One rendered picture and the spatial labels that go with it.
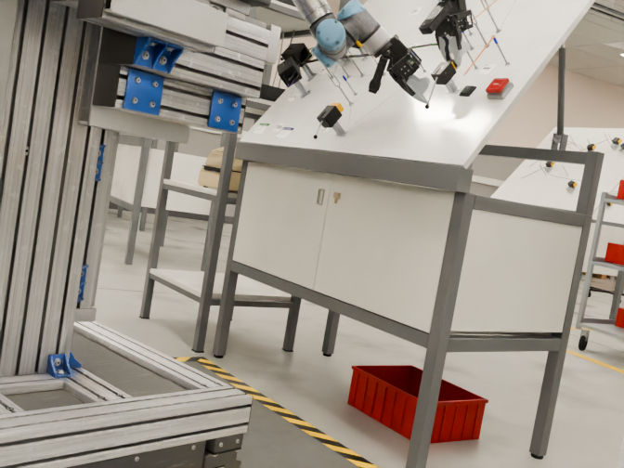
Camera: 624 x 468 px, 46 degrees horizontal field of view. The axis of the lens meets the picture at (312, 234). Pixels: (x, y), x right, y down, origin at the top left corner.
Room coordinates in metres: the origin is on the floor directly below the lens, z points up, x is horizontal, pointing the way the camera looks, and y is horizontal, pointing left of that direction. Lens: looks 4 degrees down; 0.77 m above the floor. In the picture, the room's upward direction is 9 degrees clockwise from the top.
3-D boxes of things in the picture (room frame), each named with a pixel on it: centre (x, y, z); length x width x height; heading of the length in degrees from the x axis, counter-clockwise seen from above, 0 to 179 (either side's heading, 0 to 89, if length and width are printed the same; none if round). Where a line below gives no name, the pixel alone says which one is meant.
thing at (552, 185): (6.38, -2.12, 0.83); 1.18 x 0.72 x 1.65; 29
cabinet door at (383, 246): (2.20, -0.20, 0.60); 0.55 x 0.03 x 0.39; 37
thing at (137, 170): (5.55, 1.17, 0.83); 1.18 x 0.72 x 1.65; 29
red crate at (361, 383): (2.47, -0.45, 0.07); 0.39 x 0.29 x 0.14; 35
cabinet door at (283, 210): (2.64, 0.12, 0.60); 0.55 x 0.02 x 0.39; 37
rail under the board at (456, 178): (2.41, -0.02, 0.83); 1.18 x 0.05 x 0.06; 37
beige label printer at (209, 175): (3.16, 0.35, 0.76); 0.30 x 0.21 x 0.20; 130
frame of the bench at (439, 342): (2.60, -0.27, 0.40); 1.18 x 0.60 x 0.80; 37
